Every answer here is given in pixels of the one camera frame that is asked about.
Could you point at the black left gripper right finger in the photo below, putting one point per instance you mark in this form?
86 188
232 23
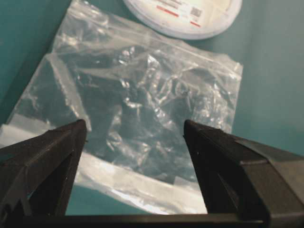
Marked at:
245 183

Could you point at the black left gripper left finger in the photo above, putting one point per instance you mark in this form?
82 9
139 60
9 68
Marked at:
37 174

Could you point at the clear zip bag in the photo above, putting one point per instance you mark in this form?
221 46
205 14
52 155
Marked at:
135 89

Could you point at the white component reel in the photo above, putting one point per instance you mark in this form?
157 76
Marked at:
186 19

